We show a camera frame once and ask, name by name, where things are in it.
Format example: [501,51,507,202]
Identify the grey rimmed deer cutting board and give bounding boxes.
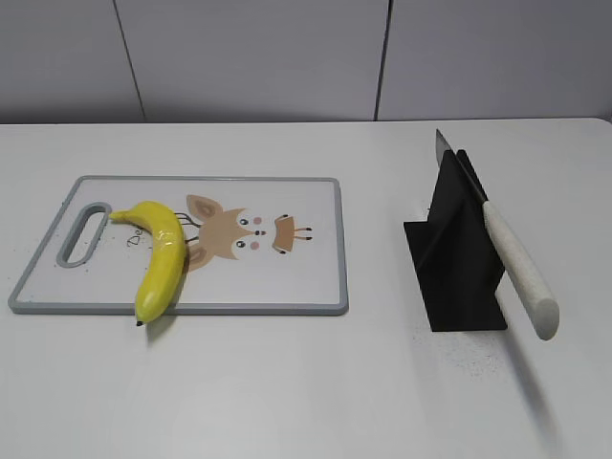
[9,175,348,316]

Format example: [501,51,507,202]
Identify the yellow plastic banana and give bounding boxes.
[109,201,186,326]

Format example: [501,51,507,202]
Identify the white handled kitchen knife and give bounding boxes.
[435,129,559,340]

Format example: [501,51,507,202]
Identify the black knife stand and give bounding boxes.
[404,149,508,332]

